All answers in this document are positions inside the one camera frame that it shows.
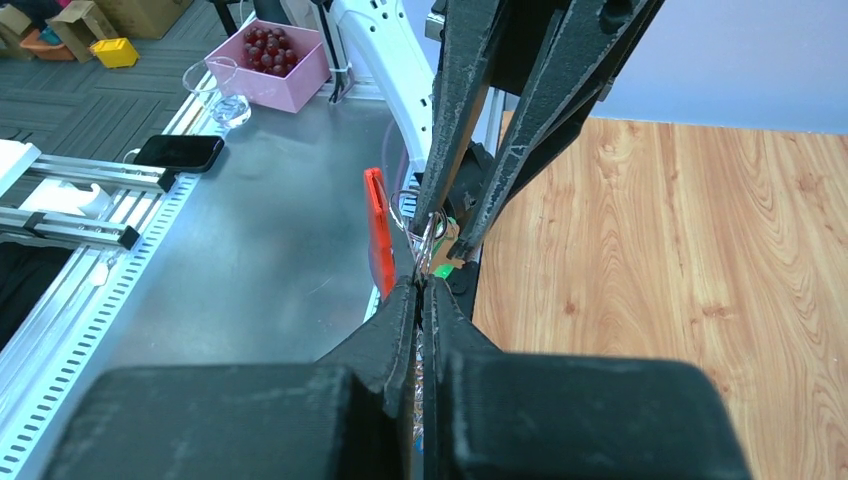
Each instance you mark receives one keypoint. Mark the keyring bundle with red tag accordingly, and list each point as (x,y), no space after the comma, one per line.
(391,253)

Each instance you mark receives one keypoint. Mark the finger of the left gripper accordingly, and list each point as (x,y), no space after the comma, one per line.
(471,34)
(557,57)

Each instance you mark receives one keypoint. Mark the black smartphone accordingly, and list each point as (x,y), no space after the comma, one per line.
(180,153)

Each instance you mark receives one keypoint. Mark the small yellow bin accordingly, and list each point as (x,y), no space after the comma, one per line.
(115,53)

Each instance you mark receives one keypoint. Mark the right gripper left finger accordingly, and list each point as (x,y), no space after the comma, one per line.
(346,416)

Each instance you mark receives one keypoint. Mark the clear glass beaker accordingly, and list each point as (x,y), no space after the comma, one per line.
(212,81)

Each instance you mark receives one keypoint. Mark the cardboard box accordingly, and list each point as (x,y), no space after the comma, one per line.
(79,25)

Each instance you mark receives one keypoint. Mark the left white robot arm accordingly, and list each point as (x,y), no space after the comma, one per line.
(381,33)

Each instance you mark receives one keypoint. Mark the pink box of berries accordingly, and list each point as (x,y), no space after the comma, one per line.
(272,65)

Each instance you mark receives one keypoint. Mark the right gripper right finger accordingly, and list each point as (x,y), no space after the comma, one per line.
(490,414)

